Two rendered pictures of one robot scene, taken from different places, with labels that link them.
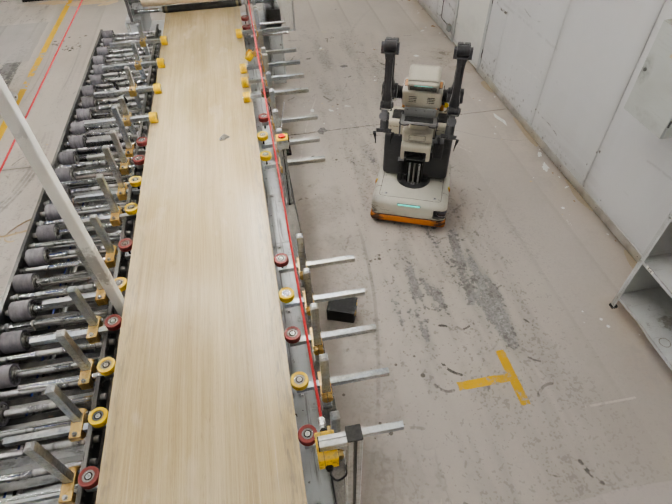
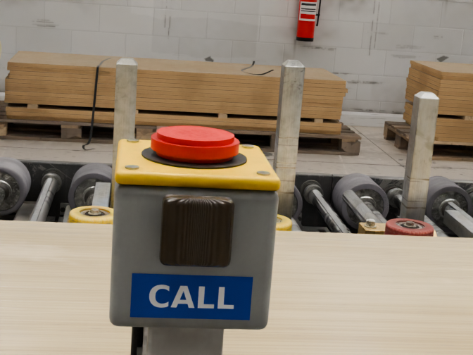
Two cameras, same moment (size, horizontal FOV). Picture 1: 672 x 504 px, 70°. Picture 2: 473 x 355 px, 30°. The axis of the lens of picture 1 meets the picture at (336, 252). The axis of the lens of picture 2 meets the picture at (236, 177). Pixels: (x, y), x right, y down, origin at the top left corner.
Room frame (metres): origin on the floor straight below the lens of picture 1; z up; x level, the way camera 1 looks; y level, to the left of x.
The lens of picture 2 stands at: (2.55, -0.08, 1.31)
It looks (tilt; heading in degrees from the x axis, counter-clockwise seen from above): 14 degrees down; 92
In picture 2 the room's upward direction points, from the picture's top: 4 degrees clockwise
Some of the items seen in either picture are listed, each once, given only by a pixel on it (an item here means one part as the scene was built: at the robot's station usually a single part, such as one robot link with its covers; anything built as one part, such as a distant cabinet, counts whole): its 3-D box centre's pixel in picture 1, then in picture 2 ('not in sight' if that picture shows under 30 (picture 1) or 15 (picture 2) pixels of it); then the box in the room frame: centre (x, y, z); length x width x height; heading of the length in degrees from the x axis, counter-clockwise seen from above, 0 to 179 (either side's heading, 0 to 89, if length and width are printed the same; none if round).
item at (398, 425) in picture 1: (354, 434); not in sight; (0.85, -0.06, 0.80); 0.43 x 0.03 x 0.04; 99
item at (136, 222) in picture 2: (282, 142); (188, 237); (2.51, 0.31, 1.18); 0.07 x 0.07 x 0.08; 9
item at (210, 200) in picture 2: not in sight; (196, 231); (2.52, 0.27, 1.20); 0.03 x 0.01 x 0.03; 9
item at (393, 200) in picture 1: (412, 189); not in sight; (3.27, -0.68, 0.16); 0.67 x 0.64 x 0.25; 166
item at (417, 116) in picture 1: (418, 122); not in sight; (2.99, -0.61, 0.99); 0.28 x 0.16 x 0.22; 76
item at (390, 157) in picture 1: (418, 141); not in sight; (3.36, -0.70, 0.59); 0.55 x 0.34 x 0.83; 76
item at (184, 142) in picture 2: not in sight; (194, 151); (2.51, 0.31, 1.22); 0.04 x 0.04 x 0.02
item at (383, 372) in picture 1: (342, 380); not in sight; (1.10, -0.01, 0.83); 0.43 x 0.03 x 0.04; 99
